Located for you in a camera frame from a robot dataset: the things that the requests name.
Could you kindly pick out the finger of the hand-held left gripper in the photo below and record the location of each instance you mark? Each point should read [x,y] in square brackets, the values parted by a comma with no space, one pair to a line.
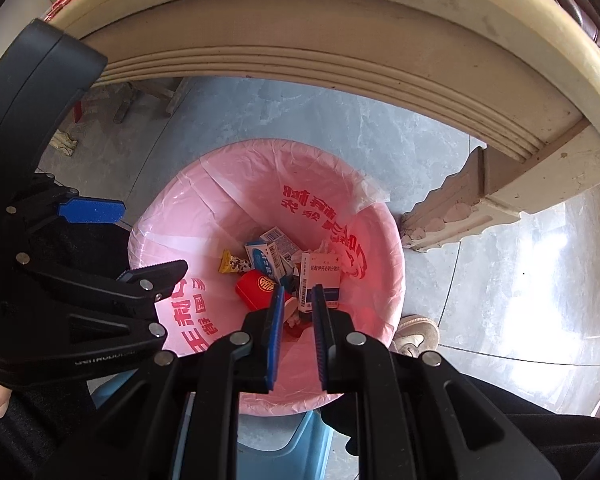
[144,280]
[94,211]

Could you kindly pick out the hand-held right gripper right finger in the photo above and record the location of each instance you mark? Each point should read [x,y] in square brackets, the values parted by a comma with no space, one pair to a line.
[320,330]

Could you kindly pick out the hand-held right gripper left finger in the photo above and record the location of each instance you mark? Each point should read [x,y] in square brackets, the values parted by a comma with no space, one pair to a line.
[276,335]

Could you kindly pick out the red carton with white lid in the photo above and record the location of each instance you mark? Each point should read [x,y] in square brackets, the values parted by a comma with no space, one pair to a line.
[252,287]

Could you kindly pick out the white and navy medicine box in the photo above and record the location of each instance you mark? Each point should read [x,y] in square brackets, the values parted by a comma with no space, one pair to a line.
[320,272]

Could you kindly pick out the blue white cartoon medicine box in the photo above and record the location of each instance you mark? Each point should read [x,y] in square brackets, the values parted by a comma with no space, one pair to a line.
[265,260]

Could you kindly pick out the clear plastic wrapper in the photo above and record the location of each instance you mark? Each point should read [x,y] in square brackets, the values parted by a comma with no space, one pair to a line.
[325,247]

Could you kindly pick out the yellow candy wrapper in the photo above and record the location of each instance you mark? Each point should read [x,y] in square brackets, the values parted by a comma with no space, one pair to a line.
[229,262]

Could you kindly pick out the small white blue carton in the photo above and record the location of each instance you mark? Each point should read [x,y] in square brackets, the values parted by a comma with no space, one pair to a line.
[280,240]

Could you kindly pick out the blue trash bin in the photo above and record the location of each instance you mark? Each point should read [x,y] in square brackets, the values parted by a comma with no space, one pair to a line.
[280,440]

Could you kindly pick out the pink lined trash bin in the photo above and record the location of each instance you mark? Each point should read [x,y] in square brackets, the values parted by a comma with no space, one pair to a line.
[219,195]

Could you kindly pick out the person's beige shoe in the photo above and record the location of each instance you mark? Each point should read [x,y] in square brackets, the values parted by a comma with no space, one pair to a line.
[420,332]

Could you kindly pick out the wooden furniture leg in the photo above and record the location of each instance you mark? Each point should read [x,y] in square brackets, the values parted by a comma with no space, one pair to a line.
[172,97]
[124,105]

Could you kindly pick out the person's black pants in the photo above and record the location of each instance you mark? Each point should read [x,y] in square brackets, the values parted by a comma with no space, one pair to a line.
[530,425]

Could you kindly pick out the beige round table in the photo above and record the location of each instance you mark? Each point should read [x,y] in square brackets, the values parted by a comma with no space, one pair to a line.
[330,20]

